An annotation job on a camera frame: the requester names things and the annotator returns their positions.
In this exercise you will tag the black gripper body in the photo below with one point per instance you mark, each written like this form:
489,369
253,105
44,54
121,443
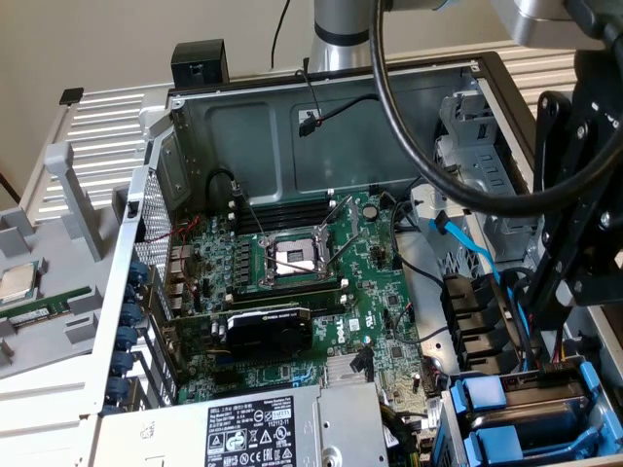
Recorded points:
608,87

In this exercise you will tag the hard disk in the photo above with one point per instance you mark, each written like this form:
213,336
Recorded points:
535,418

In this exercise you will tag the silver metal drive cage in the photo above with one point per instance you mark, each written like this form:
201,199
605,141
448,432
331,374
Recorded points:
487,165

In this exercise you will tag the round coin battery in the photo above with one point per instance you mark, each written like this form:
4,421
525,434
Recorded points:
371,211

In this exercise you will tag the metal socket cover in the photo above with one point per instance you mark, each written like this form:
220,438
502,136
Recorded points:
351,214

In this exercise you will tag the green motherboard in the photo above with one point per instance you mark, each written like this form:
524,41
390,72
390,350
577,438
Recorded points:
360,253

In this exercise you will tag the thin metal locking lever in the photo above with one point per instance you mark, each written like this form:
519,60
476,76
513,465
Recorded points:
343,250
254,216

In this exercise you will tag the silver finned heatsink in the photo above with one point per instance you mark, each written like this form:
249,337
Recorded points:
340,370

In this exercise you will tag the black RAM slot bank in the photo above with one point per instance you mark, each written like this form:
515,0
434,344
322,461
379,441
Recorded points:
287,214
292,294

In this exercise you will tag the CPU socket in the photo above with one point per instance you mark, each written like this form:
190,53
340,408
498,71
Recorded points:
292,255

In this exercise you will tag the open PC case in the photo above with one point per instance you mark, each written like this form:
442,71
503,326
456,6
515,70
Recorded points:
243,146

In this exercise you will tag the black graphics card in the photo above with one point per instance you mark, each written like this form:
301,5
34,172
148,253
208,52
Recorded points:
267,331

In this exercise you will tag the silver power supply unit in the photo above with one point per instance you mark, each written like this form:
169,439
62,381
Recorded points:
302,428

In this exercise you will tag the blue expansion slot latch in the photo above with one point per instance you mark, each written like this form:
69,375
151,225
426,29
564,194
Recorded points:
131,314
121,363
117,387
132,293
126,339
139,271

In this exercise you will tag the grey parts rack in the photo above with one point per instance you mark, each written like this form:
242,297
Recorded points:
73,292

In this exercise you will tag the green RAM stick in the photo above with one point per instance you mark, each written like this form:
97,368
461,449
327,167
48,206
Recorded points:
48,304

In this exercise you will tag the silver CPU chip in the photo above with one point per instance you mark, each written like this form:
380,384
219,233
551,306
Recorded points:
17,282

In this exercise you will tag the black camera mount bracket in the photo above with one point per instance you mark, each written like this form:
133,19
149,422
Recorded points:
594,19

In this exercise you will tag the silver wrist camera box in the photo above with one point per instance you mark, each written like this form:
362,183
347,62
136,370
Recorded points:
530,24

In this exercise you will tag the black box mount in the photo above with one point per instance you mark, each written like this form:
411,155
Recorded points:
199,63

